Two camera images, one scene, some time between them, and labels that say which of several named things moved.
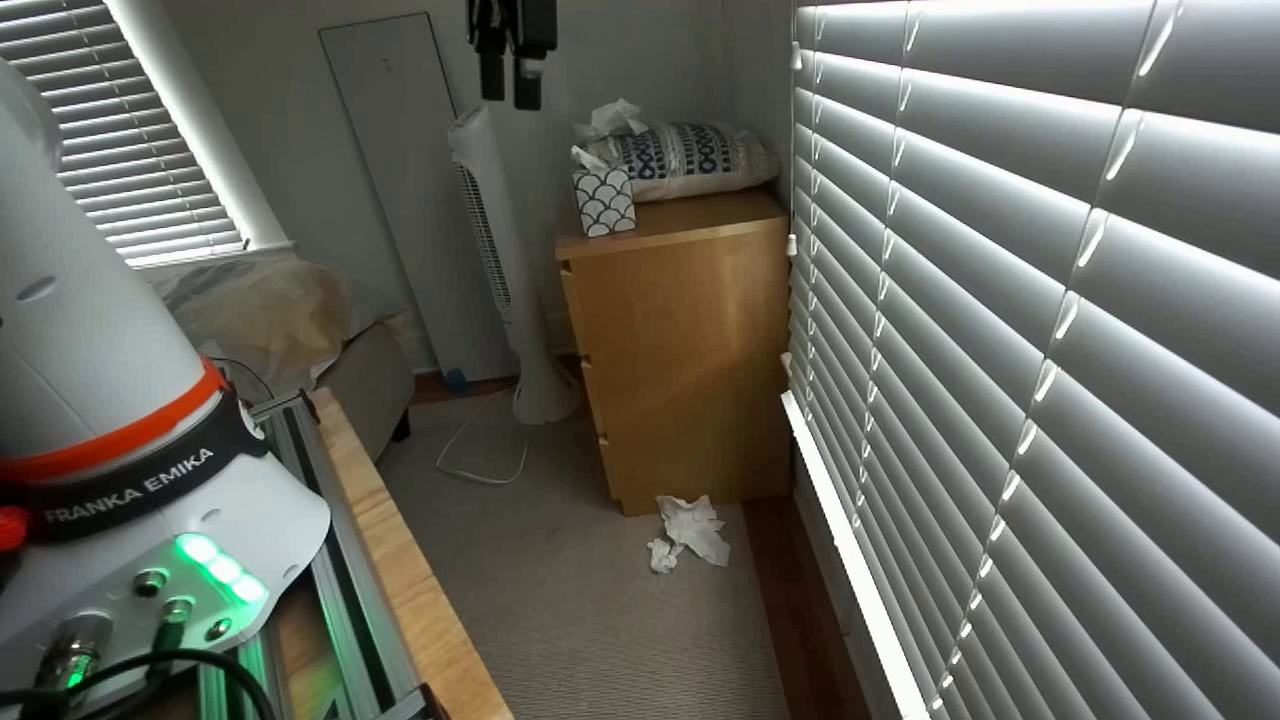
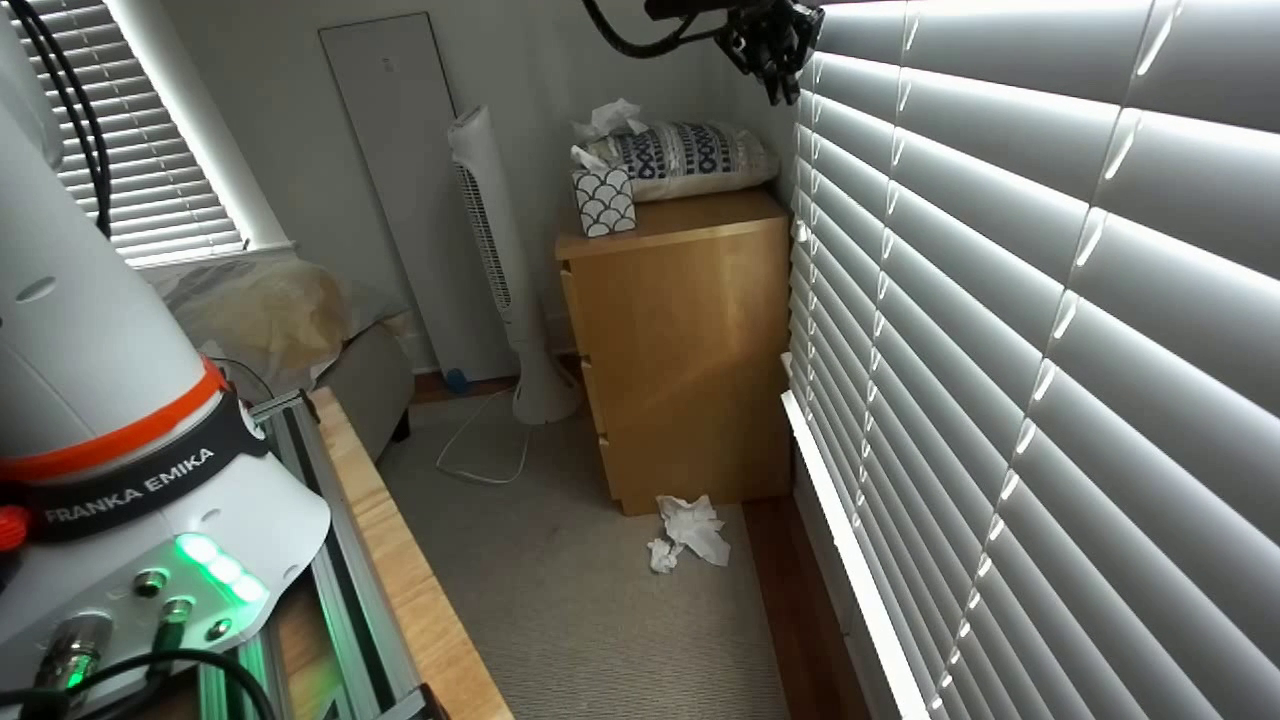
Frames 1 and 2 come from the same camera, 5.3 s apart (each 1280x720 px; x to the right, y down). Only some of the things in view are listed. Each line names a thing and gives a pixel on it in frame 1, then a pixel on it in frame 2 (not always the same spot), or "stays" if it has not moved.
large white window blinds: x=1035 y=347 stays
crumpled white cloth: x=687 y=524 stays
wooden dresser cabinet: x=687 y=347 stays
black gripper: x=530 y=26 -> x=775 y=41
